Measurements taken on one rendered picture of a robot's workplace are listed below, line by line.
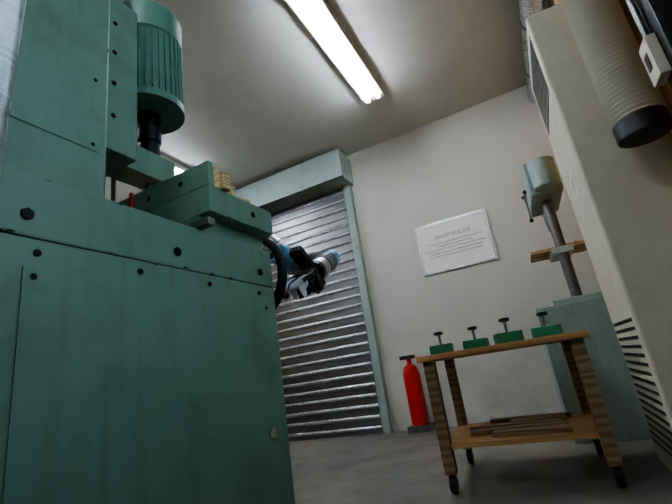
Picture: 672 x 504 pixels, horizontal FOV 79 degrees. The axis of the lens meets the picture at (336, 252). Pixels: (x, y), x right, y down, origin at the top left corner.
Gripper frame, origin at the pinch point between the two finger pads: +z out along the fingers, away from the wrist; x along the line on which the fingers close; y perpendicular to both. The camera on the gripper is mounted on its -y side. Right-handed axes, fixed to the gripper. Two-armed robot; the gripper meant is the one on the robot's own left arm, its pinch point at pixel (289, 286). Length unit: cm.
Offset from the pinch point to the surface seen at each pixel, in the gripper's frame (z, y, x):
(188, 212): 34.8, -29.2, -6.4
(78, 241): 63, -29, -11
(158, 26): 6, -78, 2
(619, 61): -65, -27, -108
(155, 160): 22, -44, 7
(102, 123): 40, -51, 0
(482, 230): -259, 60, -36
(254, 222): 22.8, -22.2, -12.4
